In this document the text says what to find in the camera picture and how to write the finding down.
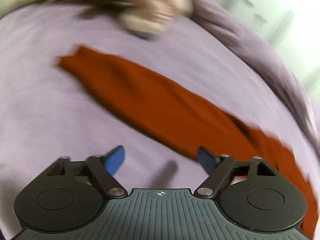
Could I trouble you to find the rust red knit cardigan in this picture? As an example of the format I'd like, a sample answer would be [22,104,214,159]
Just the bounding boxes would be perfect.
[59,46,319,237]

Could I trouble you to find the lilac bed sheet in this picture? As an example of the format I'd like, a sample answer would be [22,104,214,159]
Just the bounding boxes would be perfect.
[1,0,319,239]

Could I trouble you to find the lilac rumpled duvet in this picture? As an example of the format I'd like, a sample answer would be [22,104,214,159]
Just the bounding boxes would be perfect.
[192,0,319,152]

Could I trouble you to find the white wardrobe doors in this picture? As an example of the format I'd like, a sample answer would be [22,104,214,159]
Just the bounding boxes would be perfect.
[214,0,319,102]

